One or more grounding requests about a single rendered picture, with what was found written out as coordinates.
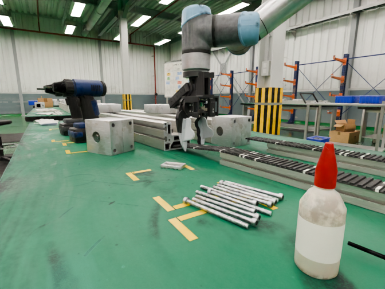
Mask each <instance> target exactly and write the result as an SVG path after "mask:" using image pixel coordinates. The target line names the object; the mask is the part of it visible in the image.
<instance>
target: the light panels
mask: <svg viewBox="0 0 385 289"><path fill-rule="evenodd" d="M171 1H173V0H162V1H160V3H163V4H166V5H167V4H169V3H170V2H171ZM247 5H248V4H246V3H241V4H239V5H237V6H234V7H232V8H231V9H229V10H226V11H224V12H222V13H220V14H228V13H232V12H234V11H236V10H238V9H240V8H243V7H245V6H247ZM84 6H85V4H82V3H75V5H74V8H73V11H72V16H76V17H80V15H81V12H82V10H83V8H84ZM149 18H150V17H148V16H142V17H141V18H140V19H138V20H137V21H136V22H135V23H134V24H132V26H139V25H141V24H142V23H143V22H144V21H146V20H147V19H149ZM0 19H1V21H2V23H3V24H4V25H5V26H12V24H11V22H10V20H9V17H5V16H1V15H0ZM74 28H75V26H69V25H68V26H67V29H66V32H65V33H68V34H72V33H73V30H74ZM115 40H120V38H119V36H118V37H116V38H115ZM167 41H169V40H163V41H161V42H159V43H157V44H155V45H161V44H163V43H165V42H167Z"/></svg>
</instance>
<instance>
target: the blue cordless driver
mask: <svg viewBox="0 0 385 289"><path fill-rule="evenodd" d="M43 88H52V90H53V92H57V93H61V94H64V95H65V96H74V97H78V99H76V101H77V105H78V107H80V108H81V113H82V118H83V122H74V123H73V127H70V128H69V130H68V135H69V139H70V141H72V142H75V143H84V142H87V138H86V131H85V119H97V118H99V115H100V112H99V107H98V104H97V100H96V99H94V97H100V96H105V95H106V93H107V86H106V84H105V82H103V81H100V80H83V79H72V80H71V79H63V81H59V82H55V83H52V86H43Z"/></svg>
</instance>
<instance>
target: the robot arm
mask: <svg viewBox="0 0 385 289"><path fill-rule="evenodd" d="M312 1H313V0H267V1H266V2H265V3H263V4H262V5H261V6H260V7H259V8H257V9H256V10H255V11H250V12H247V11H243V12H240V13H228V14H216V15H213V14H211V10H210V8H209V7H208V6H206V5H190V6H187V7H185V8H184V9H183V11H182V26H181V31H182V71H184V72H183V78H189V82H188V83H185V84H184V85H183V86H182V87H181V88H180V89H179V90H178V91H177V92H176V93H175V94H174V95H173V96H172V98H171V99H170V100H169V101H168V103H169V106H170V108H174V109H178V110H177V112H176V117H175V121H176V128H177V132H178V135H179V140H180V143H181V145H182V147H183V150H184V151H187V141H188V140H193V139H194V136H195V133H194V131H193V130H192V129H191V119H190V118H189V117H191V116H192V118H197V119H196V120H195V122H194V123H195V127H196V128H197V137H198V140H197V143H198V144H202V145H203V144H204V143H205V138H209V137H212V136H213V135H214V131H213V130H212V129H211V128H210V127H209V126H208V125H207V117H215V116H218V111H219V96H214V95H211V94H210V78H214V72H208V71H209V70H210V55H211V48H223V47H227V49H228V51H229V52H230V53H232V54H234V55H236V56H240V55H243V54H245V53H246V52H248V51H249V49H250V48H251V47H252V46H253V45H256V44H258V42H259V40H261V39H262V38H264V37H265V36H266V35H268V34H269V33H270V32H272V31H273V30H274V29H275V28H277V27H278V26H280V25H281V24H282V23H284V22H285V21H286V20H288V19H289V18H290V17H291V16H293V15H294V14H296V13H297V12H298V11H300V10H301V9H302V8H303V7H305V6H306V5H307V4H309V3H310V2H312ZM216 101H217V111H216V112H215V102H216Z"/></svg>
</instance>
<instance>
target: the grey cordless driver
mask: <svg viewBox="0 0 385 289"><path fill-rule="evenodd" d="M37 90H45V93H49V94H52V95H55V96H63V97H66V99H65V101H66V105H68V106H69V109H70V114H71V117H72V118H66V119H63V123H60V124H59V126H58V127H59V130H60V134H62V135H64V136H68V130H69V128H70V127H73V123H74V122H83V116H82V113H81V108H80V107H78V105H77V101H76V99H78V97H74V96H65V95H64V94H61V93H57V92H53V90H52V88H37Z"/></svg>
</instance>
